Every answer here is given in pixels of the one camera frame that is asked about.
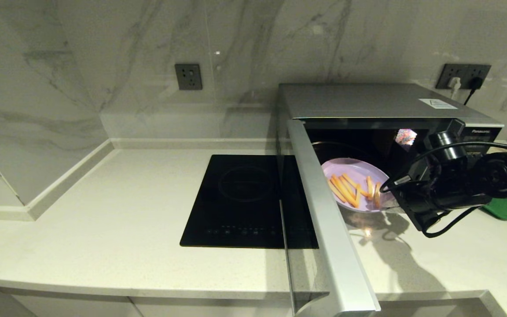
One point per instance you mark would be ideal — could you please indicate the black power plug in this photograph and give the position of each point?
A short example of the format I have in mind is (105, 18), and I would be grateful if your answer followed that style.
(476, 82)

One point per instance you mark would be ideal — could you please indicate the black glass microwave door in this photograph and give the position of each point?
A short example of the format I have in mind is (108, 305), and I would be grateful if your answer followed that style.
(332, 229)

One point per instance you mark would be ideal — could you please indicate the grey single wall socket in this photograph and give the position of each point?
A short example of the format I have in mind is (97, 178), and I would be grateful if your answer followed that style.
(188, 77)

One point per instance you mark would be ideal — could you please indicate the white power plug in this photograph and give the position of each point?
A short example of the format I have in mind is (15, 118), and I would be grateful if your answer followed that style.
(454, 83)

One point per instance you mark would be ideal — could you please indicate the white label sticker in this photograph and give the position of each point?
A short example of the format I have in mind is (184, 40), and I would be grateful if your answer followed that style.
(437, 104)

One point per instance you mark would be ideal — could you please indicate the orange french fry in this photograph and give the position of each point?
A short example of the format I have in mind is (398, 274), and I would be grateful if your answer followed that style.
(369, 187)
(345, 190)
(354, 182)
(377, 196)
(357, 199)
(337, 191)

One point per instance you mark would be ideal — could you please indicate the grey double wall socket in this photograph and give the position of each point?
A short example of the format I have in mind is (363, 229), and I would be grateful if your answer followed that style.
(443, 71)

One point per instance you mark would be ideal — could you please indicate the purple plate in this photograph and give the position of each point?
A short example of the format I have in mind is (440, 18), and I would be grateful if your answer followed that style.
(359, 167)

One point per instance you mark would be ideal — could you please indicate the black induction cooktop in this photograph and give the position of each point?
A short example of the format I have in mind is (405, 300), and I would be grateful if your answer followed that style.
(236, 202)

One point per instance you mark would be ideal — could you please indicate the silver microwave oven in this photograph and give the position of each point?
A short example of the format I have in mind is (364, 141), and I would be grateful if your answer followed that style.
(368, 101)

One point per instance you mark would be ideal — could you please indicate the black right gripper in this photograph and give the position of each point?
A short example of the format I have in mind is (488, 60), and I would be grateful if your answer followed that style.
(442, 189)

